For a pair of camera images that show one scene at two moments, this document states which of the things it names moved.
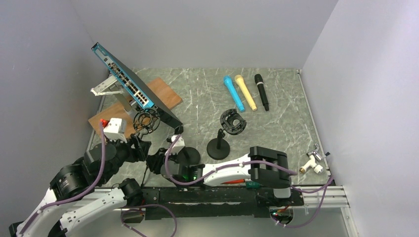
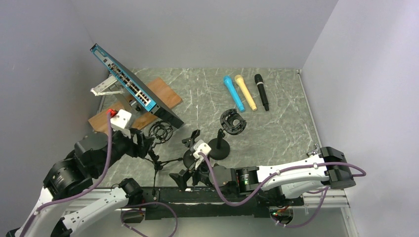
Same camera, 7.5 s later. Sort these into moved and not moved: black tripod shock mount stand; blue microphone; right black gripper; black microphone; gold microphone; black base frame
Moved: black tripod shock mount stand; right black gripper
Not moved: blue microphone; black microphone; gold microphone; black base frame
